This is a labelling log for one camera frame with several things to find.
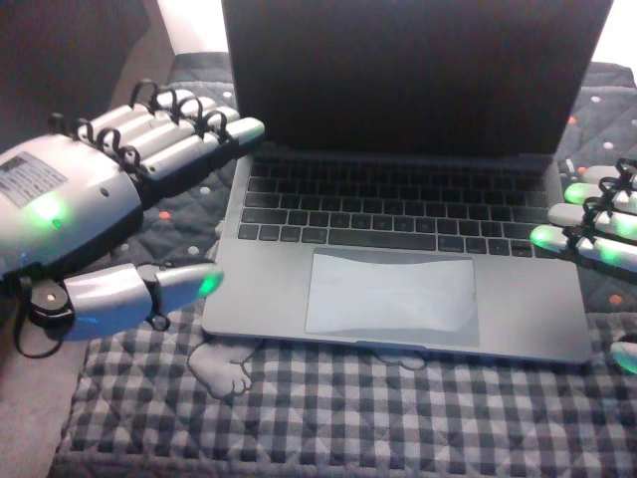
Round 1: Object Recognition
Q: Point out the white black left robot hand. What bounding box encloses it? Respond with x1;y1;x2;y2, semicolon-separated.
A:
0;79;266;359

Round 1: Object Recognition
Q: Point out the grey checked bear quilt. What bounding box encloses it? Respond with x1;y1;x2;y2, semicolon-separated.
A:
49;52;637;478

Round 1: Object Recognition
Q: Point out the silver grey laptop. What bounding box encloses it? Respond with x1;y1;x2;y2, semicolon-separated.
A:
201;0;614;364

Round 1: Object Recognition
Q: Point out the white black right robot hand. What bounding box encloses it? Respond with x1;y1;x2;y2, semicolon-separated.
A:
530;157;637;375

